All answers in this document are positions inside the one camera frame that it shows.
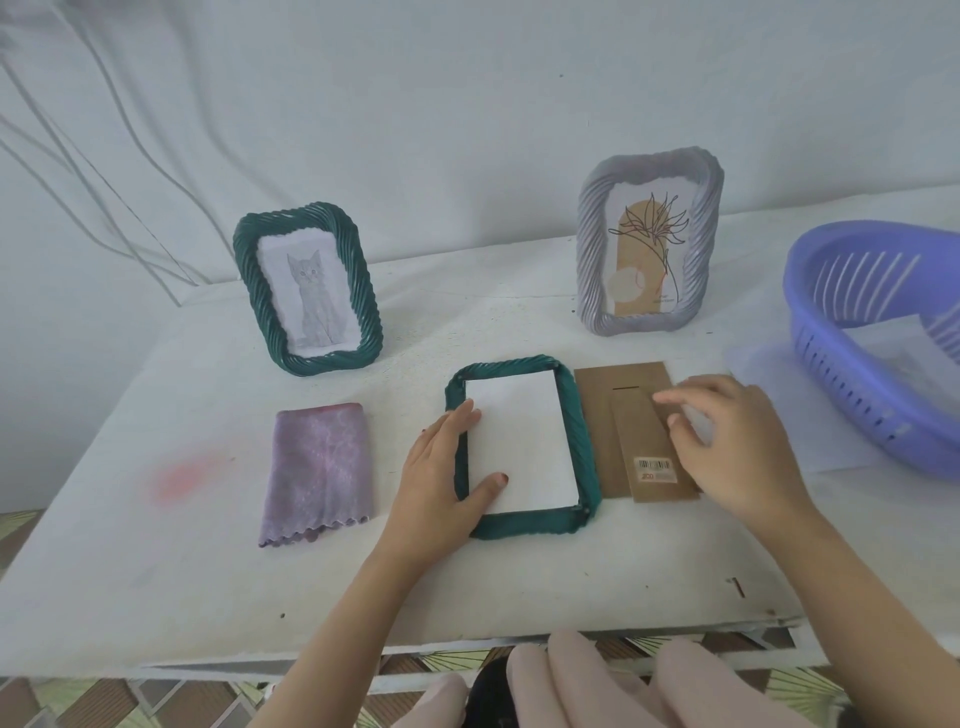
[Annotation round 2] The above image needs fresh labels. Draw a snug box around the person's right hand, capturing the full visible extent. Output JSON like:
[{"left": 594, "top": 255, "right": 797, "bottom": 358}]
[{"left": 652, "top": 374, "right": 819, "bottom": 530}]

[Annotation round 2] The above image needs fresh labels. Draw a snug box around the person's left hand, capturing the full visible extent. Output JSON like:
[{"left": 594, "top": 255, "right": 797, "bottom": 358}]
[{"left": 374, "top": 398, "right": 511, "bottom": 571}]

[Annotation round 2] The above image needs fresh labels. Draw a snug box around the dark green rope-pattern frame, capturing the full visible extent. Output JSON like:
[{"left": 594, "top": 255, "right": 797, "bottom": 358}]
[
  {"left": 232, "top": 200, "right": 385, "bottom": 378},
  {"left": 444, "top": 354, "right": 603, "bottom": 543}
]

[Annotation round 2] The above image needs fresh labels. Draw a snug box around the purple cleaning cloth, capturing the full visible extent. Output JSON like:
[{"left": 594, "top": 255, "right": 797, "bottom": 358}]
[{"left": 258, "top": 403, "right": 374, "bottom": 549}]

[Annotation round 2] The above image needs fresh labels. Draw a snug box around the purple plastic basket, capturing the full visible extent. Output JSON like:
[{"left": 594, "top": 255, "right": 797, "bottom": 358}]
[{"left": 783, "top": 219, "right": 960, "bottom": 483}]

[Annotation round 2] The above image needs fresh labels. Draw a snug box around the brown cardboard backing board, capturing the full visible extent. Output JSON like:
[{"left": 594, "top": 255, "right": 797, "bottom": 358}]
[{"left": 573, "top": 361, "right": 703, "bottom": 504}]

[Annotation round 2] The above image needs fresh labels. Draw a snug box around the grey rope-pattern frame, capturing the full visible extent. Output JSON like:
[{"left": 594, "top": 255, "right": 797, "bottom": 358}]
[{"left": 575, "top": 146, "right": 726, "bottom": 337}]

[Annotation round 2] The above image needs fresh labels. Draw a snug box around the person's left forearm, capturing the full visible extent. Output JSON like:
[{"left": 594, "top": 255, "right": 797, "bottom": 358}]
[{"left": 247, "top": 536, "right": 425, "bottom": 728}]

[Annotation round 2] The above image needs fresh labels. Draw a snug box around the person's right forearm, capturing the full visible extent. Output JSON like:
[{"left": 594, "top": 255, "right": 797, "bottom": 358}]
[{"left": 761, "top": 498, "right": 960, "bottom": 728}]

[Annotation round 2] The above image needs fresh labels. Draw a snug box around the thin dark cable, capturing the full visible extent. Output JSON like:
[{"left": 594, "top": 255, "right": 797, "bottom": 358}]
[{"left": 44, "top": 112, "right": 200, "bottom": 286}]

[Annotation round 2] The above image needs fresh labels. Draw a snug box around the grey wavy cable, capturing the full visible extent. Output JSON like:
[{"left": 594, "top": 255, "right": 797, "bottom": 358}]
[{"left": 0, "top": 112, "right": 200, "bottom": 286}]

